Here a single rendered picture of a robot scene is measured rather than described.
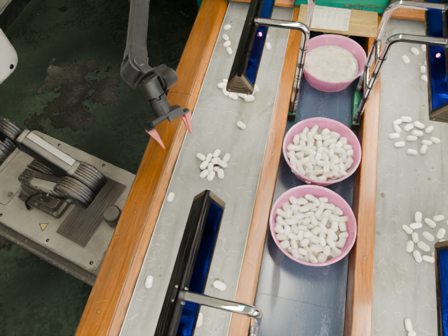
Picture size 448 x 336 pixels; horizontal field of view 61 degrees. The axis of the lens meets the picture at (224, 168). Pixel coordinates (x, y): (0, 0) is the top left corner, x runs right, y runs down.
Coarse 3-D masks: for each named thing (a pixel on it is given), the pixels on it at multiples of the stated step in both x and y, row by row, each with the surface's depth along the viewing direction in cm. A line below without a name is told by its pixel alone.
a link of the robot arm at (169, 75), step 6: (138, 60) 109; (144, 60) 110; (138, 66) 108; (144, 66) 109; (162, 66) 117; (144, 72) 108; (150, 72) 112; (156, 72) 114; (162, 72) 115; (168, 72) 116; (174, 72) 117; (144, 78) 112; (162, 78) 114; (168, 78) 115; (174, 78) 117; (132, 84) 114; (138, 84) 113; (168, 84) 115; (174, 84) 119
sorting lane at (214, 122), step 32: (224, 32) 167; (288, 32) 165; (224, 64) 158; (224, 96) 149; (256, 96) 148; (192, 128) 142; (224, 128) 142; (256, 128) 141; (192, 160) 135; (256, 160) 134; (192, 192) 129; (224, 192) 128; (256, 192) 128; (160, 224) 124; (224, 224) 123; (160, 256) 119; (224, 256) 118; (160, 288) 114; (128, 320) 110; (224, 320) 108
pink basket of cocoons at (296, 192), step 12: (288, 192) 124; (300, 192) 127; (312, 192) 127; (324, 192) 125; (276, 204) 123; (336, 204) 125; (276, 216) 125; (348, 216) 121; (348, 228) 121; (276, 240) 116; (348, 240) 118; (312, 264) 112; (324, 264) 112
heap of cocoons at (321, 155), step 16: (304, 128) 140; (304, 144) 136; (320, 144) 135; (336, 144) 136; (288, 160) 135; (304, 160) 133; (320, 160) 135; (336, 160) 132; (352, 160) 133; (320, 176) 132; (336, 176) 129
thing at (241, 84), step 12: (252, 0) 126; (264, 0) 121; (252, 12) 120; (264, 12) 121; (252, 24) 114; (252, 36) 112; (264, 36) 119; (240, 48) 114; (252, 48) 112; (240, 60) 108; (252, 60) 111; (240, 72) 105; (252, 72) 110; (228, 84) 109; (240, 84) 107; (252, 84) 109
